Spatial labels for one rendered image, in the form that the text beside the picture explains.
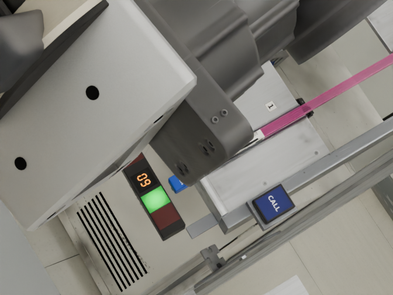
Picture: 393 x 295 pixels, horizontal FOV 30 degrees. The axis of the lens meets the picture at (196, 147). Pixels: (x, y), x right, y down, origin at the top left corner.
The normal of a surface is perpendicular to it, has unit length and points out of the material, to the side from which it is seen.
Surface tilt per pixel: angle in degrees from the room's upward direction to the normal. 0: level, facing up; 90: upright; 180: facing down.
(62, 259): 0
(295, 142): 44
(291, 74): 0
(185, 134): 127
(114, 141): 82
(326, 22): 91
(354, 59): 90
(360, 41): 90
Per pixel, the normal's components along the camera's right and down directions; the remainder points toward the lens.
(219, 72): 0.62, 0.40
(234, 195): 0.04, -0.27
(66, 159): -0.35, 0.28
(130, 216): -0.58, 0.16
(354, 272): 0.63, -0.53
